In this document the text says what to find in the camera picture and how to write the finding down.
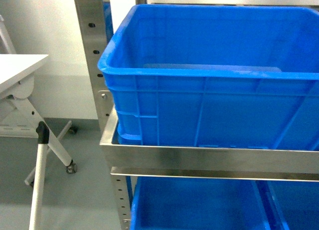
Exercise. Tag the steel flow rack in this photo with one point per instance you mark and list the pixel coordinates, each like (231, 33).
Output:
(127, 161)

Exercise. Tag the blue plastic crate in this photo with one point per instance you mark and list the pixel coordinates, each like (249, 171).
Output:
(216, 76)

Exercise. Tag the blue crate lower shelf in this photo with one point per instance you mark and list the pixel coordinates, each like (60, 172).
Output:
(197, 204)

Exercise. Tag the blue crate lower right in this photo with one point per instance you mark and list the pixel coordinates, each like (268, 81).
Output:
(290, 205)

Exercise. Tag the white folding table frame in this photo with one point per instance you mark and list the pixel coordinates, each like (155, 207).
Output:
(16, 85)

